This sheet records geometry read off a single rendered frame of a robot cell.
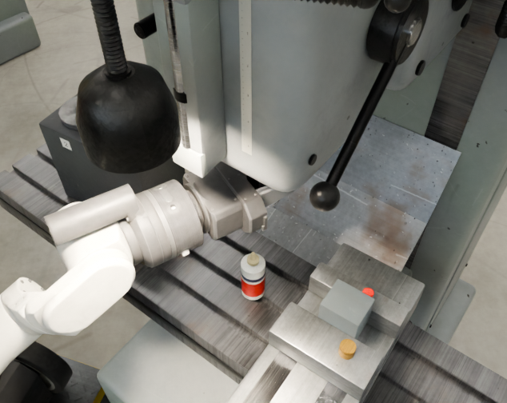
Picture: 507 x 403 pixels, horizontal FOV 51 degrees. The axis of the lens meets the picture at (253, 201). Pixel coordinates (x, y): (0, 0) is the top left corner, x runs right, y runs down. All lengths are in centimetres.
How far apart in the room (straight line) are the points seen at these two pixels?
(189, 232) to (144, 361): 41
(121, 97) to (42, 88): 277
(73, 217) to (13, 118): 240
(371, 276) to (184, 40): 56
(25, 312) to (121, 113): 31
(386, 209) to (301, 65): 64
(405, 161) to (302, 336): 41
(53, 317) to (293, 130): 32
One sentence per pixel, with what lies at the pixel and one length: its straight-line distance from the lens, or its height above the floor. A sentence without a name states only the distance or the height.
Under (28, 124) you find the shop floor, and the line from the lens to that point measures 291.
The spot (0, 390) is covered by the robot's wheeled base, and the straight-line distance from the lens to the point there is 130.
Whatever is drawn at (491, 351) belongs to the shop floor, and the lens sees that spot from 208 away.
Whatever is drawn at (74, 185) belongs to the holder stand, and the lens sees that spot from 107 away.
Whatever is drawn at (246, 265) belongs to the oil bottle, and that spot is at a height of 101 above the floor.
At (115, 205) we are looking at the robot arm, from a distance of 59.
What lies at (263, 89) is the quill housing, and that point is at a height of 144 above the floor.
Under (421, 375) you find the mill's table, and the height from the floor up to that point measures 93.
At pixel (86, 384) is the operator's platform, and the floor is 40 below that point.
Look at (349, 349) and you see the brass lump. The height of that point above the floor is 106.
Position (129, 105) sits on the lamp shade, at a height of 150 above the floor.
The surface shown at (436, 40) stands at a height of 139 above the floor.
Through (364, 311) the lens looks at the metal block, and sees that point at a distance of 76.
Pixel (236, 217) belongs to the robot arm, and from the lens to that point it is 63.
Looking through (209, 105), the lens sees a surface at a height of 142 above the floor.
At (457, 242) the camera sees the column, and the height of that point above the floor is 87.
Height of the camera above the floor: 171
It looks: 48 degrees down
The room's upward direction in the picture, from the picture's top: straight up
